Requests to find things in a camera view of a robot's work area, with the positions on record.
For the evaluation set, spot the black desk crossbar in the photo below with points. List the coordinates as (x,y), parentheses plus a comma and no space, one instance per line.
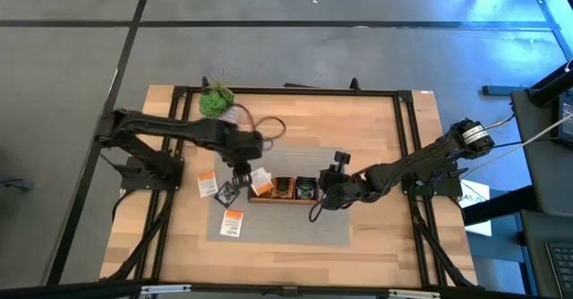
(497,207)

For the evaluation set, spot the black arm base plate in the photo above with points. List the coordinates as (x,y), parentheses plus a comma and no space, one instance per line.
(134,182)
(450,188)

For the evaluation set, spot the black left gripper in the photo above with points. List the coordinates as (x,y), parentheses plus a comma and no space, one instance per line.
(246,147)

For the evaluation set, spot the orange peach tea packet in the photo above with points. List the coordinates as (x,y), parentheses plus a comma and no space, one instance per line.
(283,193)
(283,181)

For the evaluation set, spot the wooden three-compartment tea tray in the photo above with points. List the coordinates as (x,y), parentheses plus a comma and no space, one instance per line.
(286,202)

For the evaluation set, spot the silver metal bracket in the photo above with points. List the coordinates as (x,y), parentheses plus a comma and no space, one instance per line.
(165,289)
(414,294)

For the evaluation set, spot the teal floor bar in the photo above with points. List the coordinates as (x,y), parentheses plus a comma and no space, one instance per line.
(503,90)

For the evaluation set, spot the computer screen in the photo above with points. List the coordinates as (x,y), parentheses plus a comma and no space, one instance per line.
(566,120)

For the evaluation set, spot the grey-blue chair foot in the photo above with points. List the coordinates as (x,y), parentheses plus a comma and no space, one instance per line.
(13,184)

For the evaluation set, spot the grey woven placemat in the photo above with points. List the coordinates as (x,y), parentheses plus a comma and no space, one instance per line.
(291,227)

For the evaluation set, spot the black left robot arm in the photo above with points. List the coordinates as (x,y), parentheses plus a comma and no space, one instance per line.
(179,131)

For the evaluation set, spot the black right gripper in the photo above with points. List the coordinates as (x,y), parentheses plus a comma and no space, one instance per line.
(344,189)

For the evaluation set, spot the black metal rig frame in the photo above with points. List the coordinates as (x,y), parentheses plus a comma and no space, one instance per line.
(313,91)

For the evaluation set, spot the white orange Tazo tea packet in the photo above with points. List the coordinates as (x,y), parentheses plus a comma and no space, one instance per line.
(207,185)
(261,180)
(232,225)

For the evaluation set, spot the green succulent in white pot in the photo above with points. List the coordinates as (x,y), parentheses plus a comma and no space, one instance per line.
(214,103)

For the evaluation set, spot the black overhead beam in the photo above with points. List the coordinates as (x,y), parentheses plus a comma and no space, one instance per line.
(89,288)

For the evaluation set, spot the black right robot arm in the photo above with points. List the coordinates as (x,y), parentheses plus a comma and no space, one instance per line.
(416,164)

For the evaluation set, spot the black keyboard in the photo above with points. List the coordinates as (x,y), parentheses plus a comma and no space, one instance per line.
(561,267)

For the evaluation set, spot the dark grey desk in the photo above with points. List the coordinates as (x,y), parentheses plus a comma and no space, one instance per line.
(537,178)

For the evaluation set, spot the white paper sign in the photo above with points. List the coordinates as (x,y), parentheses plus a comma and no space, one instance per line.
(479,191)

